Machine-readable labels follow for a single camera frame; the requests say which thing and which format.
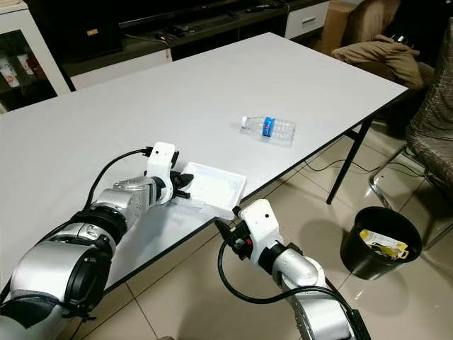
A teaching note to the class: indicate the white foam tray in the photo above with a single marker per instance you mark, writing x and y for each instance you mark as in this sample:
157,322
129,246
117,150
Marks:
216,185

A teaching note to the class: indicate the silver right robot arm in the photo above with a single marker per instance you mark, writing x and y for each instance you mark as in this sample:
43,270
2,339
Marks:
301,273

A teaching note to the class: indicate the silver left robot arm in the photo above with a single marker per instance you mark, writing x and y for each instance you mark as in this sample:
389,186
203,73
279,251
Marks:
56,273

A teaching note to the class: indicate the black round rubbish bin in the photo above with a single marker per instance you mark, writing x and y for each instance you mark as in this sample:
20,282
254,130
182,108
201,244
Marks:
361,262

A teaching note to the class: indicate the clear plastic water bottle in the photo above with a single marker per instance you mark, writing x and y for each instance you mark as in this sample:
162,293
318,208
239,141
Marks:
283,129

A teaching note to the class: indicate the black table leg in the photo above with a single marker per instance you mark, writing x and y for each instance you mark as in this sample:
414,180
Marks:
347,163

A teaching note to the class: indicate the yellow snack wrapper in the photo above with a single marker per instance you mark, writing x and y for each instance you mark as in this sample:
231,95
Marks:
382,242

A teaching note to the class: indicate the dark long TV stand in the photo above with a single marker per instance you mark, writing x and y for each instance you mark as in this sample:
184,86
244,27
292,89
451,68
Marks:
205,39

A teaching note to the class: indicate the white glass-door cabinet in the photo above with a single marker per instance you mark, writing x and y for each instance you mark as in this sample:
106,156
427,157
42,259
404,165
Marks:
46,57

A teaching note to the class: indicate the black speaker box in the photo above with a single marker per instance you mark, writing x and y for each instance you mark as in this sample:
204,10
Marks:
71,35

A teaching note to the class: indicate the white red bottle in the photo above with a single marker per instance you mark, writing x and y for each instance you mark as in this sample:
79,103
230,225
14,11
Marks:
11,74
26,64

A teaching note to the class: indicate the white drawer unit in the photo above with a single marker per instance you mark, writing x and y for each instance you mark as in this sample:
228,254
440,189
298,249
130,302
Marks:
308,20

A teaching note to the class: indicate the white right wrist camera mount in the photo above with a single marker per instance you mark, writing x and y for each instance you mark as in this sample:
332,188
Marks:
258,216

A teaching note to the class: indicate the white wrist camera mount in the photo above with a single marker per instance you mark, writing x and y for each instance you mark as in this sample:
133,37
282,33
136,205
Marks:
161,157
258,216

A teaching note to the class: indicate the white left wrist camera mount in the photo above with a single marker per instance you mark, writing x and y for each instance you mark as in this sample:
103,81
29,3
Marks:
161,157

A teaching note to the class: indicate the grey patterned metal-frame chair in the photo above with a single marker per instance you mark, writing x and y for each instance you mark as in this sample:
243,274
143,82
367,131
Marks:
432,134

